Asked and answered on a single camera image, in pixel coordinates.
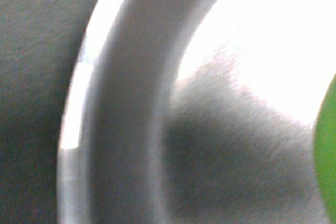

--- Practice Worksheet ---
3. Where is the green toy cucumber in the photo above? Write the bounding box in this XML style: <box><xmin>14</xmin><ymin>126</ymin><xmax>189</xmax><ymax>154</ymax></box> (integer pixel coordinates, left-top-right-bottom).
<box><xmin>314</xmin><ymin>78</ymin><xmax>335</xmax><ymax>223</ymax></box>

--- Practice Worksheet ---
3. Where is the black tablecloth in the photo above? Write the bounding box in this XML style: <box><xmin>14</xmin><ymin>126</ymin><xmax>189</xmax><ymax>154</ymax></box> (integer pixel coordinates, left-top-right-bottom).
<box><xmin>1</xmin><ymin>0</ymin><xmax>97</xmax><ymax>223</ymax></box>

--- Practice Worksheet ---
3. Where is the black frying pan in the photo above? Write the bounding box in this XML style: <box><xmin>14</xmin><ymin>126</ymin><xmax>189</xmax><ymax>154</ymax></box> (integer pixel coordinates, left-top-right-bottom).
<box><xmin>57</xmin><ymin>0</ymin><xmax>335</xmax><ymax>223</ymax></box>

